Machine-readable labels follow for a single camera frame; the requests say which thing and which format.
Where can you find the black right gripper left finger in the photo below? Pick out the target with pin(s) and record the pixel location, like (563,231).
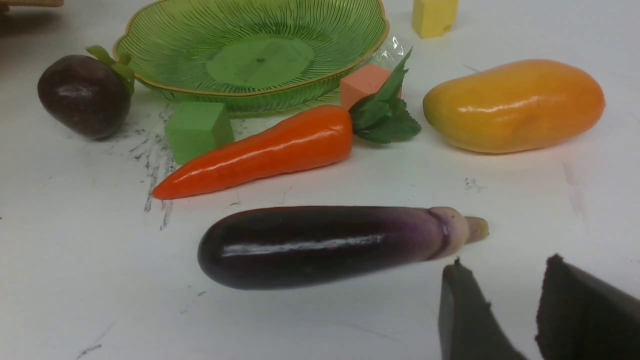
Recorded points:
(467,327)

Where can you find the green ribbed glass plate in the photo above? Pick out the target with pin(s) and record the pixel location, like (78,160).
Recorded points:
(251,55)

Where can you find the dark purple mangosteen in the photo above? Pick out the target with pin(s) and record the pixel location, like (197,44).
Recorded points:
(89,94)

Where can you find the green foam cube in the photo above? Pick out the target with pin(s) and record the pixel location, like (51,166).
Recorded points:
(196,128)

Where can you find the woven wicker basket lid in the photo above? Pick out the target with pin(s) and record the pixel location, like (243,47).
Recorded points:
(5,5)

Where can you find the yellow foam cube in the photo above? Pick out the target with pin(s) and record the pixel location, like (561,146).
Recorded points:
(433,18)

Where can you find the orange plastic carrot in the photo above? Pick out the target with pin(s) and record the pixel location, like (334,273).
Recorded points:
(316,137)

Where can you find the yellow orange mango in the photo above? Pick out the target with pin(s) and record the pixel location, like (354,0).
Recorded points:
(514,107)

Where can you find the dark purple eggplant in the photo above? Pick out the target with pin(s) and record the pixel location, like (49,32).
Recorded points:
(290,247)

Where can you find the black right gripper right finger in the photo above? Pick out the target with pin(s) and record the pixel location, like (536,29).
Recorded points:
(581,317)

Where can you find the salmon foam cube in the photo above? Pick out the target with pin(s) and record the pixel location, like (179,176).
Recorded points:
(368,80)

